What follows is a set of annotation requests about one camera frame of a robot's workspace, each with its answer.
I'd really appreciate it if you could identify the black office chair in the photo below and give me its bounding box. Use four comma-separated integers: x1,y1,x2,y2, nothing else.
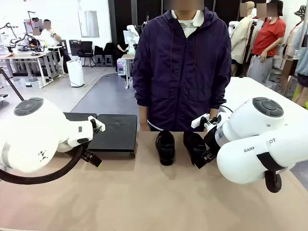
77,41,96,67

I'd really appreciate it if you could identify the person's right forearm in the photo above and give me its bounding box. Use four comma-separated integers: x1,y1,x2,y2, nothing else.
139,105,148,122

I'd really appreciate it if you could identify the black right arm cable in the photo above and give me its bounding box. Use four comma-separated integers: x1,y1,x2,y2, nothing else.
256,151,283,193

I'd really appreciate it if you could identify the white table with metal legs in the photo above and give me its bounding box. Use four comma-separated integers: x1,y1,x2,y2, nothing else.
223,77,308,126

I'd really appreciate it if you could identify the small wooden robot table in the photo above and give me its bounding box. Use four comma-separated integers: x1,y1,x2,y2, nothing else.
121,54,135,90

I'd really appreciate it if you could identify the clear plastic storage bin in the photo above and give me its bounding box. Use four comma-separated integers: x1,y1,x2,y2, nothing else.
13,77,40,89

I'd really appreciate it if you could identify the person in purple jacket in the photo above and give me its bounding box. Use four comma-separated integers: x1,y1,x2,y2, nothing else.
131,0,233,132

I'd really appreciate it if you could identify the seated person in white shirt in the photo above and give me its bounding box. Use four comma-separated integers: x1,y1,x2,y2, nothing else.
38,19,72,73

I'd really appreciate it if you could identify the dark tripod leg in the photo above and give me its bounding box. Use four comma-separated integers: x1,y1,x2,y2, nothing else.
0,67,25,102

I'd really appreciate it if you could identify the grey wall panel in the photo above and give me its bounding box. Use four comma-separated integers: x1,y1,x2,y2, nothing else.
77,10,100,38

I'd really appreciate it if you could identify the white air purifier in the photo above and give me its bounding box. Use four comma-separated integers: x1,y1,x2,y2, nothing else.
66,60,85,88

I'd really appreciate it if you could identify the wooden desk with metal legs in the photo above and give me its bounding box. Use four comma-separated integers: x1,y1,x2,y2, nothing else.
0,52,52,89

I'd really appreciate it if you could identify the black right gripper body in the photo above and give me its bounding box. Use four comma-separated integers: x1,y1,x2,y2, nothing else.
204,126,221,154

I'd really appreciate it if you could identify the computer case with coloured lights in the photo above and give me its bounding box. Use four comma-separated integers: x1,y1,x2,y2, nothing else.
116,58,128,77

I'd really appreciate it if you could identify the mannequin in beige jacket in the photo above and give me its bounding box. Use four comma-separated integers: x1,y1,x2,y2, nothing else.
228,1,257,64

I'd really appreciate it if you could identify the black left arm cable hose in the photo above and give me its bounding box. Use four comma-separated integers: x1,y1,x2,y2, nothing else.
0,144,85,185

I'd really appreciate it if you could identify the black box cabinet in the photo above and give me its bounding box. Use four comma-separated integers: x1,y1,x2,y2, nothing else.
69,39,82,56

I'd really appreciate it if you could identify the black leather loafer shoe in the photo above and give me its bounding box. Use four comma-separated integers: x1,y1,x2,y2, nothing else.
155,129,176,167
183,131,208,167

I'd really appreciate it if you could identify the black shoe stand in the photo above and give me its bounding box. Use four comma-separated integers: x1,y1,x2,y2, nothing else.
64,112,138,159

